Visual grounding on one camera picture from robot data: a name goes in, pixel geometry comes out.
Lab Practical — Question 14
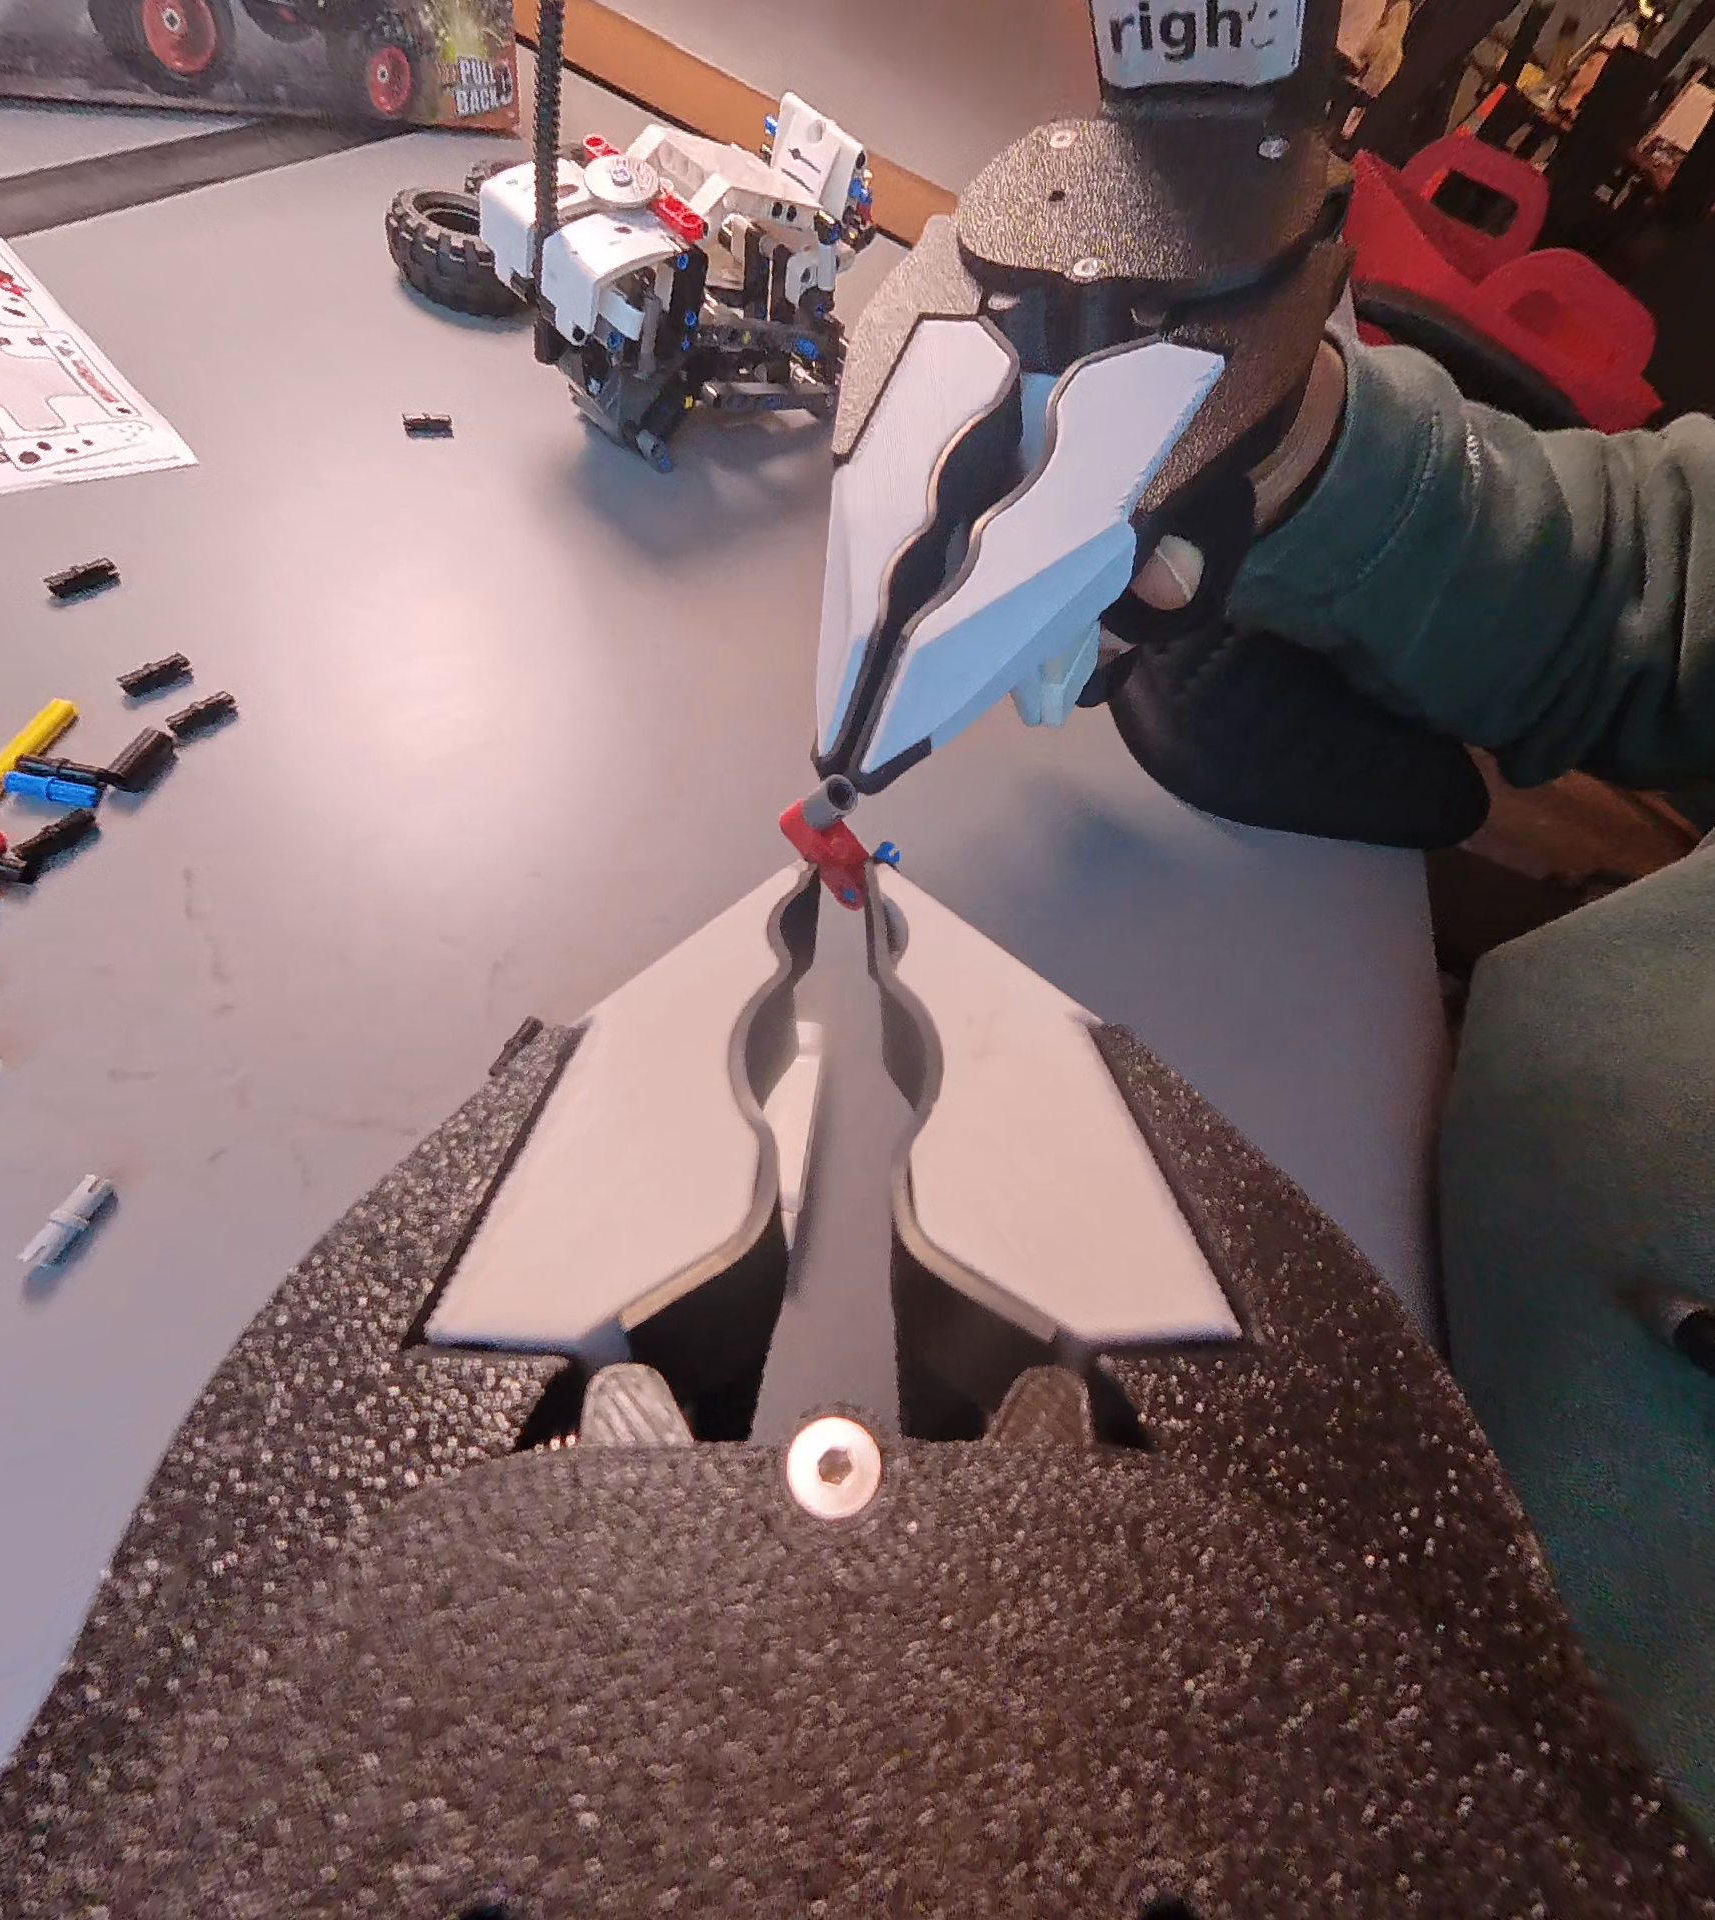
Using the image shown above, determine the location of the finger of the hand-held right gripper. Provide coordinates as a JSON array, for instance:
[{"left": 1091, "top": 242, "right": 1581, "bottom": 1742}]
[
  {"left": 811, "top": 315, "right": 1023, "bottom": 771},
  {"left": 857, "top": 343, "right": 1229, "bottom": 795}
]

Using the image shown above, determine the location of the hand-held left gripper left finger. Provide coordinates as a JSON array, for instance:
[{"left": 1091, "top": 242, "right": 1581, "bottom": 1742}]
[{"left": 426, "top": 863, "right": 823, "bottom": 1447}]

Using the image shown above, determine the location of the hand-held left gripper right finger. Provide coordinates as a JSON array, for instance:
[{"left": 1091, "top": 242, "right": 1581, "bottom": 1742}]
[{"left": 861, "top": 865, "right": 1243, "bottom": 1443}]

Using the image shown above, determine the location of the red toy connector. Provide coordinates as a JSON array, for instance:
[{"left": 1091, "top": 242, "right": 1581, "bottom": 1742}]
[{"left": 779, "top": 795, "right": 865, "bottom": 912}]

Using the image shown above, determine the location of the light grey toy pin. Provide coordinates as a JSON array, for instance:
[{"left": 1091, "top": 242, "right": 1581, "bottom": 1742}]
[{"left": 18, "top": 1174, "right": 120, "bottom": 1270}]

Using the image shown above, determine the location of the pile of small toy pieces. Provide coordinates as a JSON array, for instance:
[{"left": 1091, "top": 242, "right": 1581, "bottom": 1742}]
[{"left": 0, "top": 644, "right": 242, "bottom": 1090}]

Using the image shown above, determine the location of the person's right forearm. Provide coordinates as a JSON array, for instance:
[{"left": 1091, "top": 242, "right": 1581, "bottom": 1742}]
[{"left": 1223, "top": 344, "right": 1715, "bottom": 790}]

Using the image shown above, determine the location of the black desk divider strip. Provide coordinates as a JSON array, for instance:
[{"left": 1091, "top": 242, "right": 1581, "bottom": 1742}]
[{"left": 0, "top": 112, "right": 394, "bottom": 242}]

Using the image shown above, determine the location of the person's right hand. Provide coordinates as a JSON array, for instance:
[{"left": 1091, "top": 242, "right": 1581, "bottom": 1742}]
[{"left": 1097, "top": 447, "right": 1491, "bottom": 853}]

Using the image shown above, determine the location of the partly built toy truck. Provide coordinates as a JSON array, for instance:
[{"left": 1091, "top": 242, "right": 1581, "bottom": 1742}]
[{"left": 474, "top": 0, "right": 873, "bottom": 469}]

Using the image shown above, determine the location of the red plastic chair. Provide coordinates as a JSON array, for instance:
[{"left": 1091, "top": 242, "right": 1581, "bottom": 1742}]
[{"left": 1343, "top": 134, "right": 1661, "bottom": 430}]

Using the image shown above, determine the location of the person's green top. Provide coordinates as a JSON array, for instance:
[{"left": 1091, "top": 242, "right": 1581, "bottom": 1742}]
[{"left": 1441, "top": 734, "right": 1715, "bottom": 1920}]

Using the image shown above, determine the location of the toy set cardboard box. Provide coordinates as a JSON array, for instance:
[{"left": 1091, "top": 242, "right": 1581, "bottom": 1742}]
[{"left": 0, "top": 0, "right": 522, "bottom": 138}]

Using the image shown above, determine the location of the toy sticker sheet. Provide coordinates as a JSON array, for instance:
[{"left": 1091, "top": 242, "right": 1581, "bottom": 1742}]
[{"left": 0, "top": 217, "right": 200, "bottom": 512}]

